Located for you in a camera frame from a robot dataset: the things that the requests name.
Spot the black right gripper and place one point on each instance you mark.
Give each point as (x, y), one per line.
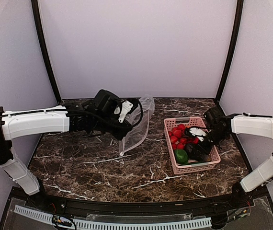
(206, 149)

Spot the white slotted cable duct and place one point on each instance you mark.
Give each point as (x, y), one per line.
(79, 224)

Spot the green lime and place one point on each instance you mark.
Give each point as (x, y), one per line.
(181, 156)

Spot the right black frame post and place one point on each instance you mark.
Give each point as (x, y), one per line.
(231, 50)

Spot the pink perforated plastic basket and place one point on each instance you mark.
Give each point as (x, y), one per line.
(169, 124)

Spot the green cucumber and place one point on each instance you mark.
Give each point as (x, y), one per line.
(193, 162)

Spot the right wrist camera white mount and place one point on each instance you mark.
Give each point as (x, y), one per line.
(195, 132)

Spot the red lychee bunch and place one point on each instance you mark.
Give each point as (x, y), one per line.
(178, 138)

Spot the black frame post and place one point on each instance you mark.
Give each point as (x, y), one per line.
(44, 51)
(231, 50)

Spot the purple eggplant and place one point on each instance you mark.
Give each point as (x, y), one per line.
(196, 152)

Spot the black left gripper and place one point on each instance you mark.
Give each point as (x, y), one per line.
(120, 134)

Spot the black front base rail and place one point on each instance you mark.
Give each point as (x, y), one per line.
(217, 208)

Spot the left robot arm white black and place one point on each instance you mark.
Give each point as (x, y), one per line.
(57, 119)

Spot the left black frame post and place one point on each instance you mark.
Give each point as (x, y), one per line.
(44, 51)

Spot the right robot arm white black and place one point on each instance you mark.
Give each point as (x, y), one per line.
(221, 126)

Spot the clear zip top bag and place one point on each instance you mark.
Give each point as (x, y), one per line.
(138, 133)

